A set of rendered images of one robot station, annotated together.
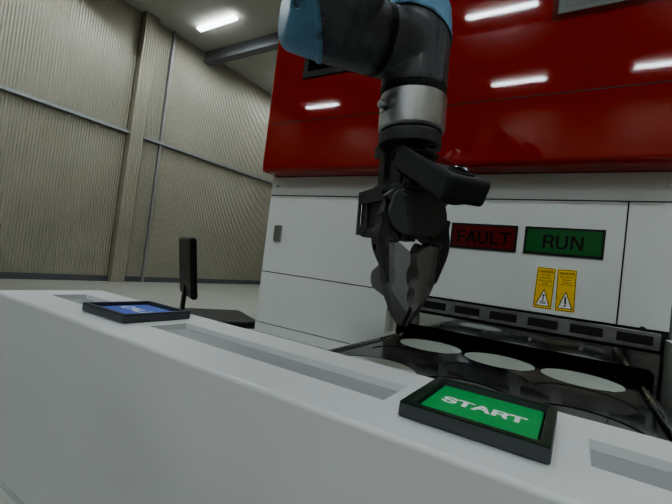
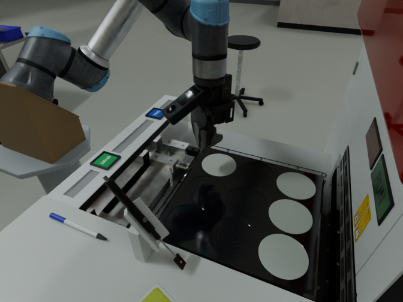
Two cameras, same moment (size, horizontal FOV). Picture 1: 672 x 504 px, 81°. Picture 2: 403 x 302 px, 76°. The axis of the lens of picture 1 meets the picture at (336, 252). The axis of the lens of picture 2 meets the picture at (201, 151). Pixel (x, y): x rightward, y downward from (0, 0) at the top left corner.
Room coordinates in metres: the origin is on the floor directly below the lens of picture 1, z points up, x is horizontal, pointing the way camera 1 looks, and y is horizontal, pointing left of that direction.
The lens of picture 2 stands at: (0.34, -0.61, 1.40)
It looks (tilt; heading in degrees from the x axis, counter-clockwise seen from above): 38 degrees down; 81
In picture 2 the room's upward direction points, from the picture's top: straight up
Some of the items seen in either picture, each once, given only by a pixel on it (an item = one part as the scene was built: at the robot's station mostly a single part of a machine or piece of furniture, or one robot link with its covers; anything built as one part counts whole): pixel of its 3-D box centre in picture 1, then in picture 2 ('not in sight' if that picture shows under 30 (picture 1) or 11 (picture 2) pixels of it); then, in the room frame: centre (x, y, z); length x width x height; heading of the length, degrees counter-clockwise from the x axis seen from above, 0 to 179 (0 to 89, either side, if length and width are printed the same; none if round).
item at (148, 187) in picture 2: not in sight; (151, 186); (0.28, -0.09, 0.87); 0.36 x 0.08 x 0.03; 58
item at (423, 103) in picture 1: (409, 118); (208, 66); (0.44, -0.06, 1.19); 0.08 x 0.08 x 0.05
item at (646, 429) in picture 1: (484, 375); (245, 202); (0.51, -0.21, 0.90); 0.34 x 0.34 x 0.01; 58
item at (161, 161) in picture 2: not in sight; (164, 162); (0.32, -0.02, 0.89); 0.08 x 0.03 x 0.03; 148
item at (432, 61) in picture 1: (413, 50); (208, 26); (0.44, -0.06, 1.27); 0.09 x 0.08 x 0.11; 112
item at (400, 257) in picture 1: (385, 281); (206, 135); (0.44, -0.06, 1.00); 0.06 x 0.03 x 0.09; 22
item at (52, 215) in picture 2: not in sight; (77, 226); (0.15, -0.28, 0.97); 0.14 x 0.01 x 0.01; 147
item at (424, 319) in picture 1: (498, 352); (336, 226); (0.70, -0.31, 0.89); 0.44 x 0.02 x 0.10; 58
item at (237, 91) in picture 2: not in sight; (239, 74); (1.15, 1.93, 0.35); 0.58 x 0.56 x 0.70; 148
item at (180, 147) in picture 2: not in sight; (176, 147); (0.36, 0.05, 0.89); 0.08 x 0.03 x 0.03; 148
